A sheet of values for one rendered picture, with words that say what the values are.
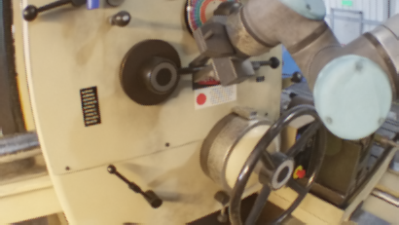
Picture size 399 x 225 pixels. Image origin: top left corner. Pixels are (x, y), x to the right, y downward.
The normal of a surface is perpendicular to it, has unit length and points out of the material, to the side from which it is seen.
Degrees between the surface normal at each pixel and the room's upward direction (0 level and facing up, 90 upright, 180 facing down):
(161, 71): 90
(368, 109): 93
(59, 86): 90
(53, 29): 90
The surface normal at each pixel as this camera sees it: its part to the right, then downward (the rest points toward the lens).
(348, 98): -0.34, 0.34
